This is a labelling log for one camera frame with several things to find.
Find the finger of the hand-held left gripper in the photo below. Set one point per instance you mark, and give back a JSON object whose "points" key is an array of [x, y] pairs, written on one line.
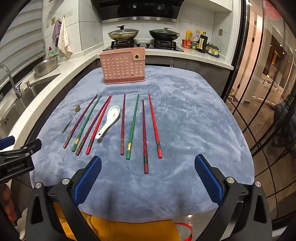
{"points": [[7, 141], [32, 146]]}

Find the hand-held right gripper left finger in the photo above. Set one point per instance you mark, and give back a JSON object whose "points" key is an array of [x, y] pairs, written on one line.
{"points": [[89, 180]]}

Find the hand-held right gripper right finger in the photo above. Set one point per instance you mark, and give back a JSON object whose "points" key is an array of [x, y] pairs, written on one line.
{"points": [[208, 180]]}

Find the green chopstick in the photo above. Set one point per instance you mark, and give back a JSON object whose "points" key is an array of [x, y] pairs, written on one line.
{"points": [[86, 124], [133, 126]]}

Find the bright red chopstick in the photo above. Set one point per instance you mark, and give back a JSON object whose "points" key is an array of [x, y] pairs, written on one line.
{"points": [[154, 125], [100, 124]]}

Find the pink perforated utensil holder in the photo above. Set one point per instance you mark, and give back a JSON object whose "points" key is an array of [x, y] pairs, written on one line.
{"points": [[120, 69]]}

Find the person's left hand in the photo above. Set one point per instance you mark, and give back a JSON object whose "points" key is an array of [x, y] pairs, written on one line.
{"points": [[5, 201]]}

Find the blue fleece cloth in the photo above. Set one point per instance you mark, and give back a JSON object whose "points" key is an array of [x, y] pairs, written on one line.
{"points": [[185, 129]]}

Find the chrome faucet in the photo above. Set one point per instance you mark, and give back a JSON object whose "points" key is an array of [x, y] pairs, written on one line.
{"points": [[13, 85]]}

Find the stainless steel sink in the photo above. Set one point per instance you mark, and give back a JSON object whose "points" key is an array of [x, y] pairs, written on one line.
{"points": [[34, 89]]}

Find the small metal spoon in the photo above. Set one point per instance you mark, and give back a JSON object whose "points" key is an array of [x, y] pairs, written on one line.
{"points": [[77, 108]]}

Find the white ceramic spoon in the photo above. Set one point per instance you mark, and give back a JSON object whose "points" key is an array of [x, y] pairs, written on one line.
{"points": [[113, 112]]}

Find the stainless steel basin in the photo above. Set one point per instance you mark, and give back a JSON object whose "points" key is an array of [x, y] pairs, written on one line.
{"points": [[46, 67]]}

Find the green dish soap bottle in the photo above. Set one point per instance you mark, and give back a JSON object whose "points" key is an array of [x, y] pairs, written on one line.
{"points": [[51, 52]]}

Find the window blind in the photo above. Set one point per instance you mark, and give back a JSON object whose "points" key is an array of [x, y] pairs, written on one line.
{"points": [[20, 46]]}

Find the white hanging cloth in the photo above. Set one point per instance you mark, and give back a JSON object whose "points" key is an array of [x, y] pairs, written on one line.
{"points": [[63, 39]]}

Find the dark kitchen cabinet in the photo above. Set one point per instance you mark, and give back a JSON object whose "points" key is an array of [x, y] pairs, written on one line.
{"points": [[196, 67]]}

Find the purple hanging cloth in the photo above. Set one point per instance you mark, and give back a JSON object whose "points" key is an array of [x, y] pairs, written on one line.
{"points": [[56, 30]]}

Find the glass sliding door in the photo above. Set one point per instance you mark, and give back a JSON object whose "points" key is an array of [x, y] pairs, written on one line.
{"points": [[254, 69]]}

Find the seasoning jar set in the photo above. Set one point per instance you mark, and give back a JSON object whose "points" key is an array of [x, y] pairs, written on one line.
{"points": [[212, 49]]}

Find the red instant noodle cup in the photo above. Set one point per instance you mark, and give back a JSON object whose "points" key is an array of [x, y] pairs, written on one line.
{"points": [[186, 43]]}

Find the wok with glass lid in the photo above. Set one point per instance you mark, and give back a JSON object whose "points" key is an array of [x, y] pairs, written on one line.
{"points": [[123, 33]]}

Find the clear plastic bottle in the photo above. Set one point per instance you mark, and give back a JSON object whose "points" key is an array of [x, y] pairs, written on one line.
{"points": [[196, 36]]}

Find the black gas stove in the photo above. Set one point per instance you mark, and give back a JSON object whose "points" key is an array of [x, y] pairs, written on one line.
{"points": [[143, 45]]}

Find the yellow seasoning packet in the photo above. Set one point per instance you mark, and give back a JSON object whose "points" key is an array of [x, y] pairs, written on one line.
{"points": [[189, 34]]}

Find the black wok with lid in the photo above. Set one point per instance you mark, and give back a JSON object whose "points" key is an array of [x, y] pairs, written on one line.
{"points": [[164, 34]]}

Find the black range hood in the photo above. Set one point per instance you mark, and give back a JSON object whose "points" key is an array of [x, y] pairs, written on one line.
{"points": [[138, 10]]}

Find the wall outlet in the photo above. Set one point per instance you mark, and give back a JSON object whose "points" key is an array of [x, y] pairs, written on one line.
{"points": [[220, 32]]}

